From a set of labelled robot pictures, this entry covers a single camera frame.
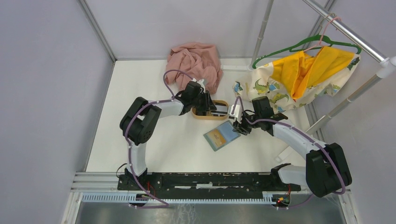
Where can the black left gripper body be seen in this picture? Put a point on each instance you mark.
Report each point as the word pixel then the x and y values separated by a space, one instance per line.
pixel 201 102

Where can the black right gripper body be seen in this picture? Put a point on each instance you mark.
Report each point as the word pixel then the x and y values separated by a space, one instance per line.
pixel 250 118

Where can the gold VIP card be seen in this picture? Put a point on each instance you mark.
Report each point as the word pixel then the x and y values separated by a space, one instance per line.
pixel 215 138

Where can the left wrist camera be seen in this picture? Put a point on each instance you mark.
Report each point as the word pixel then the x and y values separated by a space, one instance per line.
pixel 202 83

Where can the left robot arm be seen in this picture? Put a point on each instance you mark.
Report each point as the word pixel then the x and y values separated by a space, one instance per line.
pixel 140 120

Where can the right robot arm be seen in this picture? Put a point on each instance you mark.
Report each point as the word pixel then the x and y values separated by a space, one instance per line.
pixel 325 171

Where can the tan oval tray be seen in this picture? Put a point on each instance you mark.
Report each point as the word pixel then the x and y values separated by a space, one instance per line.
pixel 204 117

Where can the dinosaur print yellow garment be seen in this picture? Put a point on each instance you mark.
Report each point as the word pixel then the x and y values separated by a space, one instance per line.
pixel 296 80

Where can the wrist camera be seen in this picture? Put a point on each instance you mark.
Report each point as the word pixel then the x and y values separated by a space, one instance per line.
pixel 202 83
pixel 235 113

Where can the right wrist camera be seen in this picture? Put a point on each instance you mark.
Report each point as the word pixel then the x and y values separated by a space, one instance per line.
pixel 235 113

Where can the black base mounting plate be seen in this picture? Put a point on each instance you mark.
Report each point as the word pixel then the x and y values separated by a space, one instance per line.
pixel 164 186

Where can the green clothes hanger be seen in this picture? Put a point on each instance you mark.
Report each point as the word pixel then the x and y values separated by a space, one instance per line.
pixel 312 42

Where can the green leather card holder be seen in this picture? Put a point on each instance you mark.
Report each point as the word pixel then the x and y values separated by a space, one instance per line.
pixel 228 132

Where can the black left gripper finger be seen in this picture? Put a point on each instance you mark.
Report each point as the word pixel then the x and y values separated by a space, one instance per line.
pixel 219 108
pixel 216 113

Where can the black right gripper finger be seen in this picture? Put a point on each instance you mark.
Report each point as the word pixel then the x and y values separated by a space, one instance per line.
pixel 238 126
pixel 243 130

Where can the pink crumpled cloth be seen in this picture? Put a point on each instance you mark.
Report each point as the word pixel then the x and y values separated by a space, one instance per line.
pixel 194 60

